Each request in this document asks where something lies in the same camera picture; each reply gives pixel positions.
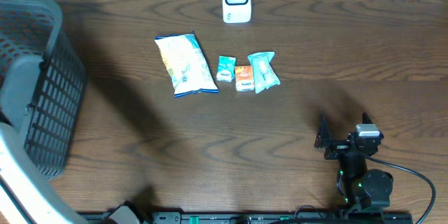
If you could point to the teal tissue pack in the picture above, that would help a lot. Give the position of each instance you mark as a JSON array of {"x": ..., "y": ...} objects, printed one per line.
[{"x": 226, "y": 69}]

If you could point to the orange tissue pack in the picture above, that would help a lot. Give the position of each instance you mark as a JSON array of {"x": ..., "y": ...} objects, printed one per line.
[{"x": 244, "y": 78}]

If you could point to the white teal package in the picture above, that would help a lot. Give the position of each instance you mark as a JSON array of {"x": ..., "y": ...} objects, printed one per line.
[{"x": 186, "y": 64}]

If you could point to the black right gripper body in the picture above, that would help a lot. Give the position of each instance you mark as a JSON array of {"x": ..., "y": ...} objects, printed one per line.
[{"x": 338, "y": 148}]

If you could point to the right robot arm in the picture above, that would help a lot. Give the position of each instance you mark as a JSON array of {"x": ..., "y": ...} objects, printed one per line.
[{"x": 367, "y": 191}]

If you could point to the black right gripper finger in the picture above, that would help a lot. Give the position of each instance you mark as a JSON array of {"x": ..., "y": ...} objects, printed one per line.
[
  {"x": 366, "y": 119},
  {"x": 323, "y": 137}
]

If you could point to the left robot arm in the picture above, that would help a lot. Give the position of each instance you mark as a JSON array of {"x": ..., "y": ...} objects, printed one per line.
[{"x": 26, "y": 197}]

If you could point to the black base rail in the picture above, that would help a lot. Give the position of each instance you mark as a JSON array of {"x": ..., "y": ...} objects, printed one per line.
[{"x": 165, "y": 217}]

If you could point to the grey plastic mesh basket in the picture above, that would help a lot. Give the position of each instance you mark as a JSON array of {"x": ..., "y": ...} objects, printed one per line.
[{"x": 43, "y": 81}]

